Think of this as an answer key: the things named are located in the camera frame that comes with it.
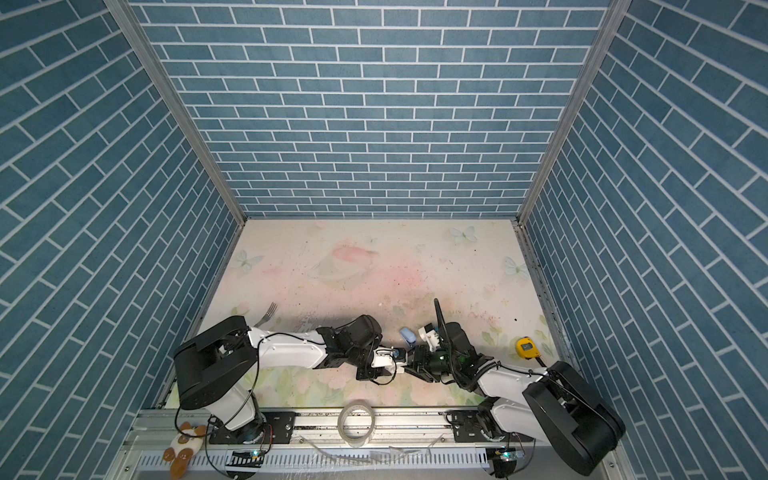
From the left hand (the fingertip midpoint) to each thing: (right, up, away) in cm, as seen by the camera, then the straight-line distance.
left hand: (389, 366), depth 84 cm
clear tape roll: (-8, -11, -15) cm, 21 cm away
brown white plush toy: (-47, -12, -15) cm, 51 cm away
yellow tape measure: (+40, +4, +2) cm, 40 cm away
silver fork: (-38, +13, +10) cm, 42 cm away
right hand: (+2, +2, -4) cm, 5 cm away
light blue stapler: (+6, +7, +2) cm, 10 cm away
